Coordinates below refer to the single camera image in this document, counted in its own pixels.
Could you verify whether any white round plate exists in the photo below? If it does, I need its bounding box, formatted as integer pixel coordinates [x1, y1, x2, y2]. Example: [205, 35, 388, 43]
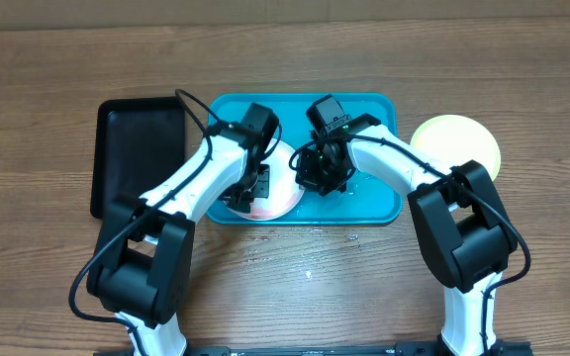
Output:
[225, 138, 304, 222]

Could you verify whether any yellow green-rimmed round plate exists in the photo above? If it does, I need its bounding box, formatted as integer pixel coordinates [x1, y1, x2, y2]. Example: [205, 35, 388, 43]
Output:
[410, 115, 502, 180]

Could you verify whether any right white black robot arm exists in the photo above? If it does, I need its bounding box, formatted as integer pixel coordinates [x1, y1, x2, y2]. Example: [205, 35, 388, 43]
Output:
[290, 111, 531, 355]

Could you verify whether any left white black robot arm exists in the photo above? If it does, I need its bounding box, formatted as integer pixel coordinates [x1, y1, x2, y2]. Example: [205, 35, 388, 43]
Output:
[72, 119, 281, 355]

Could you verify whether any teal plastic serving tray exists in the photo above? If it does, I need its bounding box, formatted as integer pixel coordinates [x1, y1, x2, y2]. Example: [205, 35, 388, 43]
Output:
[211, 92, 403, 225]

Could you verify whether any black rectangular tray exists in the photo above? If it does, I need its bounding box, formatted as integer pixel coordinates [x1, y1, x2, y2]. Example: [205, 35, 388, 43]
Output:
[90, 97, 186, 219]

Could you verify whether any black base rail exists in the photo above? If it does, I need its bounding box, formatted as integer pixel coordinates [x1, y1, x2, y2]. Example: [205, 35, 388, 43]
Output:
[93, 339, 533, 356]

